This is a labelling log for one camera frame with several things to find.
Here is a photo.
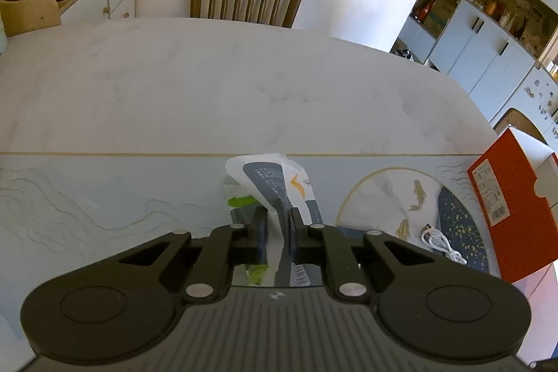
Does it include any white usb cable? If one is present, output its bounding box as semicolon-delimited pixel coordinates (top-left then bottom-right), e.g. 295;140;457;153
421;226;468;265

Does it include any white wall cabinet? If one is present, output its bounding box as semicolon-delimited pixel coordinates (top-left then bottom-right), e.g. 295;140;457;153
392;0;557;147

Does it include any white grey snack packet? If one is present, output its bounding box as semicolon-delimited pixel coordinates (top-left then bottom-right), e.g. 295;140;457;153
225;153;323;287

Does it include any red white cardboard box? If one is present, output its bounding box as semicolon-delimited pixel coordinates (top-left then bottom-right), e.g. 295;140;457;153
468;128;557;283

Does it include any right side wooden chair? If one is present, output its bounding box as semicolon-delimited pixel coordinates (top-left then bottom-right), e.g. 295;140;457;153
494;108;546;144

